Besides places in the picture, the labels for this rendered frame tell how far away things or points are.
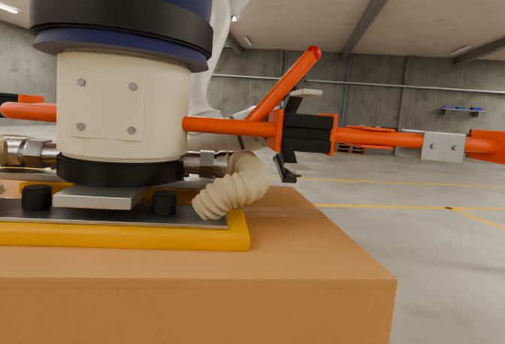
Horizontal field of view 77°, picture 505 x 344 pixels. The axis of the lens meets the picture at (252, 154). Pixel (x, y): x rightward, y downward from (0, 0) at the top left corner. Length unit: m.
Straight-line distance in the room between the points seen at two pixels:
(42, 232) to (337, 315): 0.30
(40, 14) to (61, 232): 0.23
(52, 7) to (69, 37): 0.03
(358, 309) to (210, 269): 0.15
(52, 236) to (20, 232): 0.03
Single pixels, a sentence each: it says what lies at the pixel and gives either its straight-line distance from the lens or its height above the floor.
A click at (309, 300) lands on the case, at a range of 0.34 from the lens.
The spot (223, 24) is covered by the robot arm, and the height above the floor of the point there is 1.33.
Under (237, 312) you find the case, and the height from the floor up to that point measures 0.91.
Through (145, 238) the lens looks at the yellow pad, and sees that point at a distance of 0.36.
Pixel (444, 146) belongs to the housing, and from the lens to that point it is 0.56.
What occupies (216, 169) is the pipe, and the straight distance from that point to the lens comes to 0.46.
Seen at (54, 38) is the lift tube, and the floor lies 1.16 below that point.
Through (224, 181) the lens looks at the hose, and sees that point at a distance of 0.37.
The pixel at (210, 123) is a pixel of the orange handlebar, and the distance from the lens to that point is 0.44.
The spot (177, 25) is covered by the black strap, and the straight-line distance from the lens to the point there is 0.40.
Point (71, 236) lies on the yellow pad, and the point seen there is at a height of 0.96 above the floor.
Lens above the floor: 1.09
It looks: 7 degrees down
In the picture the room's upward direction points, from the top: 5 degrees clockwise
